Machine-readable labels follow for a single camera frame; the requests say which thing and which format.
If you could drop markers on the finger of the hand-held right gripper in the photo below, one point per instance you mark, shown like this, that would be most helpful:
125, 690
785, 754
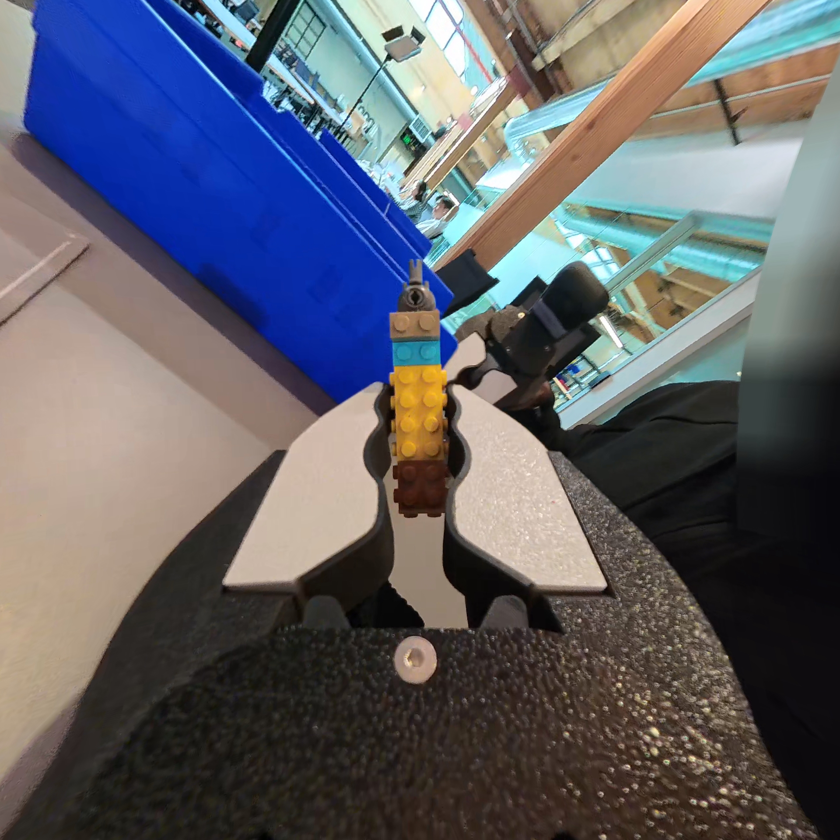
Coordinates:
467, 358

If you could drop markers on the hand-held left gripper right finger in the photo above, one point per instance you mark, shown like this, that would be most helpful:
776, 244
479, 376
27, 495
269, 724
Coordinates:
525, 505

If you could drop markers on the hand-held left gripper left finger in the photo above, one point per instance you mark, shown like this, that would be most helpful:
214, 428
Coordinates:
315, 505

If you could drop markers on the multicolour lego build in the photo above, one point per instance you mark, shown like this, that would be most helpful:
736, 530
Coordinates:
420, 420

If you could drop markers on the person's right forearm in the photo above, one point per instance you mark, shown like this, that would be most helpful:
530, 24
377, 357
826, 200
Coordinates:
656, 433

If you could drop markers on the person's right hand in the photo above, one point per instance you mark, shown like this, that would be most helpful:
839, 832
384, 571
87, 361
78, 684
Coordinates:
535, 401

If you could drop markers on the black fabric chair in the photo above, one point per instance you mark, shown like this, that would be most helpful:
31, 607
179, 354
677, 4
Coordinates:
469, 279

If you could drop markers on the blue plastic storage bin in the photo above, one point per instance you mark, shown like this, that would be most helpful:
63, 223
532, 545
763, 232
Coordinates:
164, 164
371, 187
275, 121

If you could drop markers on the wooden ceiling beam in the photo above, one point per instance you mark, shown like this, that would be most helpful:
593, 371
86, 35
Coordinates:
590, 131

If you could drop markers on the person's dark clothing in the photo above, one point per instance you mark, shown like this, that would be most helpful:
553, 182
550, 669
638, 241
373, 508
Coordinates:
774, 656

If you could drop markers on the studio light on stand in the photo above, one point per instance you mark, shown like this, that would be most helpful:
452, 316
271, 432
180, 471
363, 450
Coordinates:
401, 46

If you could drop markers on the flat grey sheet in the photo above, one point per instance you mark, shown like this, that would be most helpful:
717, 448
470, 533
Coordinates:
36, 269

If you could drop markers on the black building pillar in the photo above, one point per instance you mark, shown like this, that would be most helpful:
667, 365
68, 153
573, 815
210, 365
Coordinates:
272, 33

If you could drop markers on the white wall air conditioner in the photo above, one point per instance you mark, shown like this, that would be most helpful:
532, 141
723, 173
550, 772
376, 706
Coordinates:
421, 128

